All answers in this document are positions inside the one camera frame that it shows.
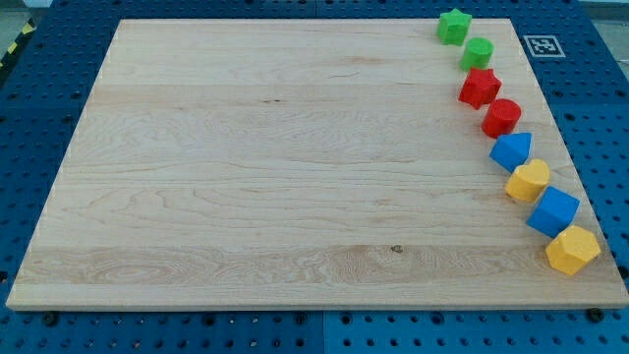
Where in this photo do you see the black bolt left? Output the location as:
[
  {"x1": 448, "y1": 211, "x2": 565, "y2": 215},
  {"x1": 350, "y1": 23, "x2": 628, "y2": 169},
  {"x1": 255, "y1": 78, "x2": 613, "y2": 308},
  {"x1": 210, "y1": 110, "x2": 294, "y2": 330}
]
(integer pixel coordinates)
[{"x1": 41, "y1": 312, "x2": 59, "y2": 326}]

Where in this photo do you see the blue cube block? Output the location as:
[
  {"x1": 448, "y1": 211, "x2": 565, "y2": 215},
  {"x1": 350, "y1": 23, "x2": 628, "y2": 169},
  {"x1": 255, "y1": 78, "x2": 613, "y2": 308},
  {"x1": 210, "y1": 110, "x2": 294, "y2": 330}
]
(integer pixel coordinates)
[{"x1": 526, "y1": 186, "x2": 580, "y2": 238}]

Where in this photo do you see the green star block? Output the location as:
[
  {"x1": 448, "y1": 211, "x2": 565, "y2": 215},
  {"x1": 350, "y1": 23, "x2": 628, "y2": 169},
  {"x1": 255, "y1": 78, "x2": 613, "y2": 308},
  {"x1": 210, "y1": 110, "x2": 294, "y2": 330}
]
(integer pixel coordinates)
[{"x1": 436, "y1": 8, "x2": 473, "y2": 46}]

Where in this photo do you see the white fiducial marker tag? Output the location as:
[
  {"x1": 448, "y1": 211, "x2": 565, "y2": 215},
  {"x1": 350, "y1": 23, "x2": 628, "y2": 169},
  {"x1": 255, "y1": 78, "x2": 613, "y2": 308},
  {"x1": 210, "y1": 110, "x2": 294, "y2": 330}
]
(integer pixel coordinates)
[{"x1": 523, "y1": 34, "x2": 565, "y2": 58}]

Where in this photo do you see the yellow heart block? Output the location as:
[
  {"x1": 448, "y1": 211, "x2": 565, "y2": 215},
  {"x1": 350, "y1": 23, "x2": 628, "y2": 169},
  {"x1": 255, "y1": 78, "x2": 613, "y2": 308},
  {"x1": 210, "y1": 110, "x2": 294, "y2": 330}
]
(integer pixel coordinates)
[{"x1": 504, "y1": 158, "x2": 550, "y2": 203}]

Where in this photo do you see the yellow black hazard tape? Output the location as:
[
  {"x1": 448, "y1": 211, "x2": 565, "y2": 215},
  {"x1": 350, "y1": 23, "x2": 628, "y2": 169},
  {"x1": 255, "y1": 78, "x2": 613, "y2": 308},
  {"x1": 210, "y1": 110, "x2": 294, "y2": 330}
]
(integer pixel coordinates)
[{"x1": 1, "y1": 18, "x2": 36, "y2": 69}]

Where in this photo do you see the light wooden board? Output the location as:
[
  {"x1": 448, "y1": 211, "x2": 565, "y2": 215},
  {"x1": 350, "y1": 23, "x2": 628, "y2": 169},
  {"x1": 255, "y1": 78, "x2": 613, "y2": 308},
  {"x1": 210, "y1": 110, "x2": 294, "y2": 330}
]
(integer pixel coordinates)
[{"x1": 7, "y1": 19, "x2": 628, "y2": 312}]

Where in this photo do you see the black bolt right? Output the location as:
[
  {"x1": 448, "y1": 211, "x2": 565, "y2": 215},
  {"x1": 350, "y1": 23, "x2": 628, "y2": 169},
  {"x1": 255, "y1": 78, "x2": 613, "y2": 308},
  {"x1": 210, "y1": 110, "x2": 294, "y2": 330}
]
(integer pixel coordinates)
[{"x1": 586, "y1": 308, "x2": 605, "y2": 324}]

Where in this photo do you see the red cylinder block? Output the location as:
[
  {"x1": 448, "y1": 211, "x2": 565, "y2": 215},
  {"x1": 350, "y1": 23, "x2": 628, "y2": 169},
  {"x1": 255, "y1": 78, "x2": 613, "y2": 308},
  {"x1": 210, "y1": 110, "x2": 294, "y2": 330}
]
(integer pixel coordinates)
[{"x1": 481, "y1": 98, "x2": 522, "y2": 139}]

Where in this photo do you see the green cylinder block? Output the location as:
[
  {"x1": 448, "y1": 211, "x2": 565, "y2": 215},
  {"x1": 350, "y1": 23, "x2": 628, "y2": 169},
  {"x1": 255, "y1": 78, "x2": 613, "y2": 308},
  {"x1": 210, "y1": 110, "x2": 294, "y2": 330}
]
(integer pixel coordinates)
[{"x1": 460, "y1": 37, "x2": 494, "y2": 71}]

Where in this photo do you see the blue pentagon block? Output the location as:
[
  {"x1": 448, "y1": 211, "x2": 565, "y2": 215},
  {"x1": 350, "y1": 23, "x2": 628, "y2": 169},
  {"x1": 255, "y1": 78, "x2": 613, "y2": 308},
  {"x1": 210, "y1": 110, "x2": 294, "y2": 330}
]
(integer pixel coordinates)
[{"x1": 489, "y1": 132, "x2": 533, "y2": 173}]

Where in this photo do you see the black bolt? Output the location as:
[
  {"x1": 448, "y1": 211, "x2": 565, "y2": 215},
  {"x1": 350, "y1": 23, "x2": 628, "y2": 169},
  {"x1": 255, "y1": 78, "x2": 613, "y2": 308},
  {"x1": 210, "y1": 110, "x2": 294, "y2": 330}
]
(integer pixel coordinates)
[
  {"x1": 41, "y1": 312, "x2": 59, "y2": 326},
  {"x1": 586, "y1": 308, "x2": 605, "y2": 324}
]

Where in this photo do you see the yellow hexagon block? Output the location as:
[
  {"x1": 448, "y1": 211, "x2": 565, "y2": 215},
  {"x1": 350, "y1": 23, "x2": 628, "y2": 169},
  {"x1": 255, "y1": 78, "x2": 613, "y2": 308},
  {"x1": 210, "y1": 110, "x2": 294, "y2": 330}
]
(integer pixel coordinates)
[{"x1": 544, "y1": 225, "x2": 601, "y2": 275}]

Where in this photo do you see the red star block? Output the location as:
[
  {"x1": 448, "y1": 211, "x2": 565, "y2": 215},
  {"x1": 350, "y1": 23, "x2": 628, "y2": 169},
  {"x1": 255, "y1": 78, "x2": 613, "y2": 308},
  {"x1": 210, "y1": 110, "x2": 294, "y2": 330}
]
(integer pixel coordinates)
[{"x1": 458, "y1": 68, "x2": 502, "y2": 110}]

